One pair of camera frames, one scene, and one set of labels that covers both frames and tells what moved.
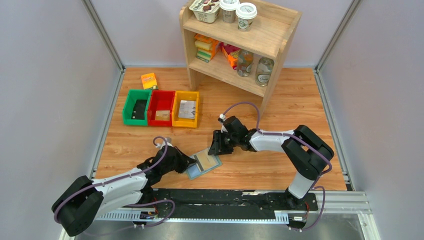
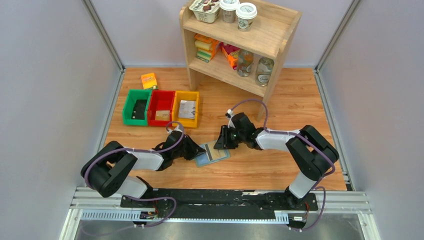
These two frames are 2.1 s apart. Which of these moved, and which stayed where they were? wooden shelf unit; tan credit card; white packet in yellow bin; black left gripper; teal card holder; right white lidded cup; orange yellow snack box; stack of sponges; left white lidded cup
Moved: teal card holder; tan credit card; black left gripper
Stayed: right white lidded cup; wooden shelf unit; orange yellow snack box; left white lidded cup; stack of sponges; white packet in yellow bin
